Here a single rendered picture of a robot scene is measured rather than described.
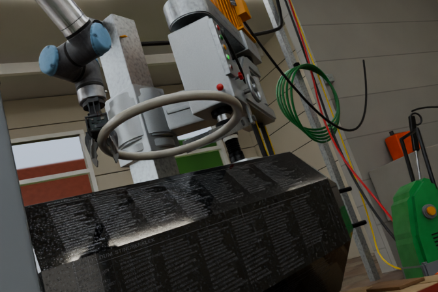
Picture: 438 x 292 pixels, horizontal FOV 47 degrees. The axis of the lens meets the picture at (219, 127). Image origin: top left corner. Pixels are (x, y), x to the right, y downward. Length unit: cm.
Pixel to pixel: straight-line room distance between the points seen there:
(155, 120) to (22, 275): 216
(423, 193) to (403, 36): 320
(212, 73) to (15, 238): 166
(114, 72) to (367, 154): 264
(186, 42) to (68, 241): 116
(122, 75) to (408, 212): 179
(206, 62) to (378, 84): 324
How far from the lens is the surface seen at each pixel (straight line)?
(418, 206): 300
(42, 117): 870
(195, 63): 231
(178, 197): 176
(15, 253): 71
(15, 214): 72
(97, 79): 169
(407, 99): 551
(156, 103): 145
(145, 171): 281
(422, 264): 297
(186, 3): 240
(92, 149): 161
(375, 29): 572
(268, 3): 486
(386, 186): 458
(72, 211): 170
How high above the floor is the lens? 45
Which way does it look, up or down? 15 degrees up
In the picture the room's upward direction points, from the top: 18 degrees counter-clockwise
